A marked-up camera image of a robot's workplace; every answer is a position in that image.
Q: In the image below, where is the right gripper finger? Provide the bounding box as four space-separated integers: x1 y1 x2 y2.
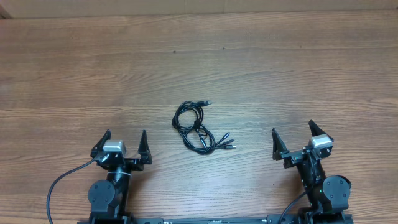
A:
308 119 333 141
272 128 289 160

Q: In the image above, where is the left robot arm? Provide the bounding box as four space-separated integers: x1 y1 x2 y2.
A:
88 130 152 223

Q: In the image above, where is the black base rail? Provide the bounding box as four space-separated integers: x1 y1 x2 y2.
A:
77 213 355 224

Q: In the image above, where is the left camera black cable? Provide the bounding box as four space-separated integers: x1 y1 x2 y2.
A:
46 157 98 224

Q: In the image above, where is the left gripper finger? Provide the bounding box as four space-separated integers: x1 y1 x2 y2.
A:
138 130 152 164
90 129 111 157

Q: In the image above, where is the black multi-connector cable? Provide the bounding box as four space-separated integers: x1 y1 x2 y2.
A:
172 100 238 156

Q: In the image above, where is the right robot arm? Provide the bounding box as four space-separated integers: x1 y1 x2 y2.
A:
268 120 354 224

